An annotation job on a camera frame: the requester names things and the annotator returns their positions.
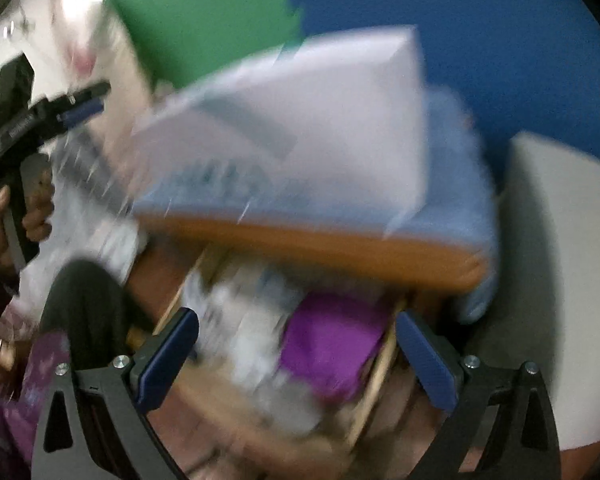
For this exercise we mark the wooden drawer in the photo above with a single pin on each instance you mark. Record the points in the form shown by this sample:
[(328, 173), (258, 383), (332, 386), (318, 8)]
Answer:
[(375, 385)]

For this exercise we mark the green foam mat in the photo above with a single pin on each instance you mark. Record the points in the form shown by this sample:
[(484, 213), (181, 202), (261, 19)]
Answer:
[(205, 15)]

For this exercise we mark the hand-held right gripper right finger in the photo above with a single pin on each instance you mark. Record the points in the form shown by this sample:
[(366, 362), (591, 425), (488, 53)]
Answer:
[(430, 360)]

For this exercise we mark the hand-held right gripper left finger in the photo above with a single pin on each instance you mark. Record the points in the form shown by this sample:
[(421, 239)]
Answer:
[(165, 360)]

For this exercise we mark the blue checked cloth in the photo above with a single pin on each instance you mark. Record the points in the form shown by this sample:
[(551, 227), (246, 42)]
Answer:
[(455, 170)]

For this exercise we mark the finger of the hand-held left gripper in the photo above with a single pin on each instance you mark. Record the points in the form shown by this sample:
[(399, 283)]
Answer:
[(87, 91), (82, 112)]

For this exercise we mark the person's left hand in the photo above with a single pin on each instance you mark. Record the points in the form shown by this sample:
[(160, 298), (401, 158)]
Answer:
[(40, 205)]

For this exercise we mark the white cardboard box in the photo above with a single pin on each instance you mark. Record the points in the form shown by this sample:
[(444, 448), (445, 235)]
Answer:
[(330, 120)]

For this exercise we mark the blue foam mat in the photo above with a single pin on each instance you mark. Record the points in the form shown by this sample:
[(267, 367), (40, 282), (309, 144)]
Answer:
[(455, 30)]

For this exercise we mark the purple underwear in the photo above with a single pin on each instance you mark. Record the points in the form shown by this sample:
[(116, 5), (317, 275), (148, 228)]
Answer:
[(335, 345)]

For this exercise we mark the purple patterned garment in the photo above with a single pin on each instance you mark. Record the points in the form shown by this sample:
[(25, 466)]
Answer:
[(32, 355)]

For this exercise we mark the wooden nightstand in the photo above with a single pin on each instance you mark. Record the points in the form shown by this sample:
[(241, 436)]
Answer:
[(330, 250)]

